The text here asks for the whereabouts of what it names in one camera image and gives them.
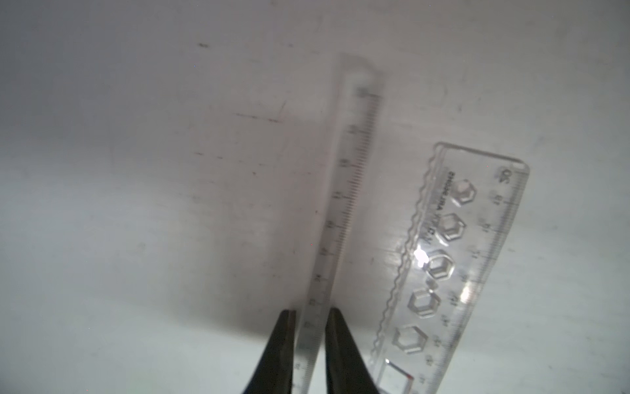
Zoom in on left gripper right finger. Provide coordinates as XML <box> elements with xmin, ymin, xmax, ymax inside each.
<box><xmin>325</xmin><ymin>308</ymin><xmax>379</xmax><ymax>394</ymax></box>

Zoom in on clear shape stencil ruler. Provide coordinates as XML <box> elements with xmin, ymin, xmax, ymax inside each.
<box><xmin>368</xmin><ymin>143</ymin><xmax>530</xmax><ymax>393</ymax></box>

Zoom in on thin clear straight ruler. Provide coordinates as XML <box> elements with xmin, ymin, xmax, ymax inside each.
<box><xmin>291</xmin><ymin>54</ymin><xmax>383</xmax><ymax>393</ymax></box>

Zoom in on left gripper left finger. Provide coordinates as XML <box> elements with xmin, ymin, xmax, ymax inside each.
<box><xmin>243</xmin><ymin>310</ymin><xmax>297</xmax><ymax>394</ymax></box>

